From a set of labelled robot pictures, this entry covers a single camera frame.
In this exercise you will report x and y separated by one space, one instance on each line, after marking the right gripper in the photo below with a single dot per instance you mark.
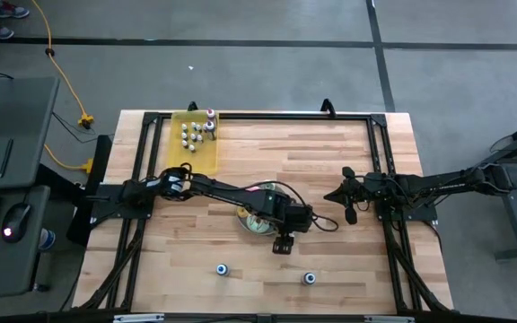
382 202

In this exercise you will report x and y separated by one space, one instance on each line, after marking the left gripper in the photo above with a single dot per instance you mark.
296 219

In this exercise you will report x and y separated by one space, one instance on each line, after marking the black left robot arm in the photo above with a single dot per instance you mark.
222 193

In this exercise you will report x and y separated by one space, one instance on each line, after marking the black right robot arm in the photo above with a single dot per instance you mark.
442 181

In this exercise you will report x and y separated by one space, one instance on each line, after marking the mint drizzled donut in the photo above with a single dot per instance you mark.
258 224

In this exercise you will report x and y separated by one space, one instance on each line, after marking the gray plate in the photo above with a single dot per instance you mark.
242 223

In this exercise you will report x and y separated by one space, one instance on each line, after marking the yellow sprinkled donut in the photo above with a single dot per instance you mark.
240 212

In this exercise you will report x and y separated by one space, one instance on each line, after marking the green striped donut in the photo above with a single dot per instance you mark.
265 185

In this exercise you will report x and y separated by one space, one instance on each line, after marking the pink sprinkled donut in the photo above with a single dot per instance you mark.
253 188

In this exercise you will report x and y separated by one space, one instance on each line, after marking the blue candy color bottle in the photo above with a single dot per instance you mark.
221 269

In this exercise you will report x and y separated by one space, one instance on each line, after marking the yellow plastic tray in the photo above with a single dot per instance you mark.
195 163

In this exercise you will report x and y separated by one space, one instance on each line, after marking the blue and white bottle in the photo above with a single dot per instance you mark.
47 239

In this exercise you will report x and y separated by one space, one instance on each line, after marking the black computer mouse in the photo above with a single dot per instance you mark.
16 220

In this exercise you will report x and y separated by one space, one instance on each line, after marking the black pen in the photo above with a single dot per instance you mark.
6 158

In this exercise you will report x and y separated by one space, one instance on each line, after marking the gray side desk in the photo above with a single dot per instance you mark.
16 112

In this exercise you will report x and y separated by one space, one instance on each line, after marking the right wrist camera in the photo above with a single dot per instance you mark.
366 185

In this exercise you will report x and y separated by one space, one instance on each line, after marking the black frame bracket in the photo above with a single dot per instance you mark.
328 107
191 106

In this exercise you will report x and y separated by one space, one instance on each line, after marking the black aluminium table frame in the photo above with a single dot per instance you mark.
285 116

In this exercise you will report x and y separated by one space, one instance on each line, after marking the silver table edge bracket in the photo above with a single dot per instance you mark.
388 319
137 318

